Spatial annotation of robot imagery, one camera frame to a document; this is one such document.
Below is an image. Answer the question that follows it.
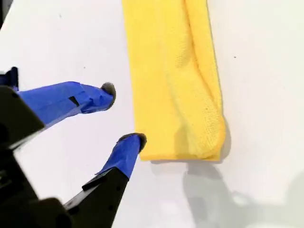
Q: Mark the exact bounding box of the yellow square microfibre towel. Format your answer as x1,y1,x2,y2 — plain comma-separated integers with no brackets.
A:
121,0,227,163

